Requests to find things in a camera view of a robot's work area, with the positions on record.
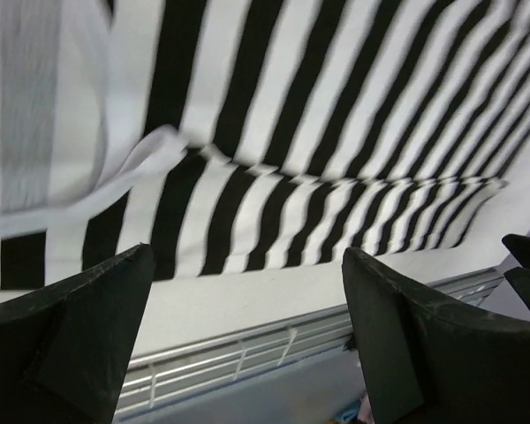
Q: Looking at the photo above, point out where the aluminium rail frame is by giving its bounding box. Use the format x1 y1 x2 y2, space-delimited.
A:
114 267 507 423

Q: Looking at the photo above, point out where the black white striped tank top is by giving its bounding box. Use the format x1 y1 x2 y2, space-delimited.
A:
0 1 530 292

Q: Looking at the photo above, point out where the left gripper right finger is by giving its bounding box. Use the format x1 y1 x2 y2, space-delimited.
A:
342 248 530 423

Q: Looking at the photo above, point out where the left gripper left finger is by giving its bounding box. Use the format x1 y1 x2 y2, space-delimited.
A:
0 244 155 423

